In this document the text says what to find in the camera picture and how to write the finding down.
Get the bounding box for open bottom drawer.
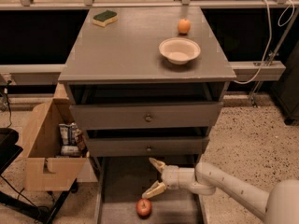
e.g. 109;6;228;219
94;156;206;224

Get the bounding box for cardboard box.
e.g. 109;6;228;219
22;84;97;191

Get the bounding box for white paper bowl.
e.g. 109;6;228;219
159;37;201;65

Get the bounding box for orange fruit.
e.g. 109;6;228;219
178;19;191;35

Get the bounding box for red apple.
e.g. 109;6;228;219
135;199;151;217

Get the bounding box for white cable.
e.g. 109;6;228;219
233;0;295;86

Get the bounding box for middle grey drawer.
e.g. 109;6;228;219
85;136;209;157

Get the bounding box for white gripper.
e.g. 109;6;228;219
142;158;196;199

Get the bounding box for top grey drawer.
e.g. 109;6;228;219
70;102;222;130

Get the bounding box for black floor cable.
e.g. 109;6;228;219
0;79;13;129

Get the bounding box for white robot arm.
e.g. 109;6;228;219
142;158;299;224

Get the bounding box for grey drawer cabinet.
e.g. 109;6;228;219
57;6;237;165

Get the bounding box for green yellow sponge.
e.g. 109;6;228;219
93;10;118;27

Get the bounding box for snack packets in box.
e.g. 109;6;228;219
59;122;86;157

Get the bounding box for grey drawer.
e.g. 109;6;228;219
70;102;222;130
85;136;209;157

